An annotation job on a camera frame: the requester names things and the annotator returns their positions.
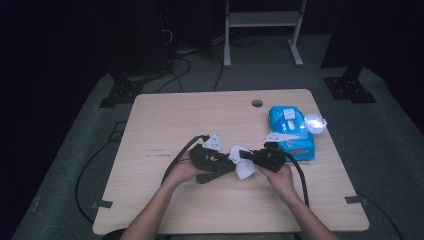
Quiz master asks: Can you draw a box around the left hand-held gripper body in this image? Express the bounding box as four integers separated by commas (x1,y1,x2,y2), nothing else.
189,133,235,184

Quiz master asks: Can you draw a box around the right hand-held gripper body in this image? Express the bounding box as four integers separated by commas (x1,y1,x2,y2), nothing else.
252,131,301,174

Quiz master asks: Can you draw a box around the white wet wipe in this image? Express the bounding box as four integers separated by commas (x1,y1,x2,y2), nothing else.
229,145,258,181

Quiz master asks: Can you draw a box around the blue wet wipe pack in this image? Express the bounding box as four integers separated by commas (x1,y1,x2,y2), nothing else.
268,105,328,162

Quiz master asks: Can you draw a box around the person's right hand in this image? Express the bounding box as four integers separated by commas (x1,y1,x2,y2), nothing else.
257,163,297,202

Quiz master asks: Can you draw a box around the person's left hand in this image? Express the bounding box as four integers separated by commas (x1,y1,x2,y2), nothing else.
164,150,208,188

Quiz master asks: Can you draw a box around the grey tape strip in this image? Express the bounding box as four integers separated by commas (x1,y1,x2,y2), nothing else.
91,199,114,210
344,195,370,205

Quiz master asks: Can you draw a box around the black stand base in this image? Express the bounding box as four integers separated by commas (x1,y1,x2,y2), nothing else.
98,78,145,109
323,64,378,104

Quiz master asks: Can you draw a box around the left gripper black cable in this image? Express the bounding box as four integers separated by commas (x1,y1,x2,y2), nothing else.
161,134,211,184

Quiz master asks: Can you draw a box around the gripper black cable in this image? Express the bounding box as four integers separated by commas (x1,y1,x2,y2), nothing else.
161,134,211,184
283,151,310,208

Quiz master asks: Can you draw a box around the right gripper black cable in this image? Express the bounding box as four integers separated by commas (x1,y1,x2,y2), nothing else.
283,151,310,208

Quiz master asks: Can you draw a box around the black floor cable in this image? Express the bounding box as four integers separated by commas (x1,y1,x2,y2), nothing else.
212,53,224,92
156,56,193,94
75,139,118,224
229,34,264,48
355,190,405,240

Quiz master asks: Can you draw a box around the white metal stand frame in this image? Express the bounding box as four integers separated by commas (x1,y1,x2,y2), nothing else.
223,0,308,68

